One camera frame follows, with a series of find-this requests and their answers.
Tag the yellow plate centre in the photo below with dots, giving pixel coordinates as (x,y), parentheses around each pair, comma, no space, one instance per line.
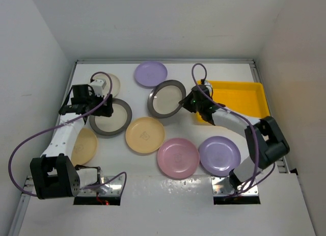
(145,135)

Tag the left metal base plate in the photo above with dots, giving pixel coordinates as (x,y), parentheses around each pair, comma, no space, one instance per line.
(111,189)

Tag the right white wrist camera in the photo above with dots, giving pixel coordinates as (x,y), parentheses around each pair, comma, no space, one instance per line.
(210,88)

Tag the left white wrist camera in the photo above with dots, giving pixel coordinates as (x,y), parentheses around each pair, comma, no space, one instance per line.
(98,87)

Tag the pink plate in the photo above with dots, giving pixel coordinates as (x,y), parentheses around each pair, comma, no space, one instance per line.
(178,158)

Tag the purple plate at back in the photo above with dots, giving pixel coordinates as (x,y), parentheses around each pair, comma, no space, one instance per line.
(150,73)

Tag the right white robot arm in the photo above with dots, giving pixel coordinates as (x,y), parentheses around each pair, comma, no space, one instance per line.
(265,140)

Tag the yellow plate left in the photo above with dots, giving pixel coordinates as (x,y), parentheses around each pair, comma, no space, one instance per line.
(85,147)

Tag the dark-rimmed plate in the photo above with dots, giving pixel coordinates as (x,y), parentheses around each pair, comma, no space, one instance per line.
(163,101)
(116,123)

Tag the purple plate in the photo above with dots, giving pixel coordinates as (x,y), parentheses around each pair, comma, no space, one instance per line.
(150,73)
(219,155)

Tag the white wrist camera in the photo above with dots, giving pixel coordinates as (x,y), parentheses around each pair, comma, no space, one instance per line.
(98,87)
(210,88)

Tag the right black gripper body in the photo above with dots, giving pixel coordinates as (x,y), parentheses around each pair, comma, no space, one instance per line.
(195,106)

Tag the purple plate front right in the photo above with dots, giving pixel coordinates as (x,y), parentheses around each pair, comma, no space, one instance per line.
(219,155)

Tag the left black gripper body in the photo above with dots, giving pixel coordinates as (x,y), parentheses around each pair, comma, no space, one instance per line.
(92,100)

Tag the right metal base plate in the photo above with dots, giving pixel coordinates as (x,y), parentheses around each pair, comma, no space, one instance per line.
(221,187)

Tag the aluminium table frame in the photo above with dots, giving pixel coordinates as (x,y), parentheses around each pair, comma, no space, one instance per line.
(153,204)

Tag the metal base plate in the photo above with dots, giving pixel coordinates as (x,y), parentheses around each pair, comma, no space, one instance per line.
(111,189)
(221,187)

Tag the yellow plastic bin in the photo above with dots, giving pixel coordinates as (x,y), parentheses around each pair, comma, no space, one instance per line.
(247,98)

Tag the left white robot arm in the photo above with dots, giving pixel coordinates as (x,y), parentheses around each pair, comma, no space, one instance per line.
(53,173)

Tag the cream plate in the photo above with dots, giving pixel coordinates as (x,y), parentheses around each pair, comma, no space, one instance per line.
(116,84)

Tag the yellow plate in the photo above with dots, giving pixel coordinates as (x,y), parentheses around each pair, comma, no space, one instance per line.
(85,147)
(145,135)

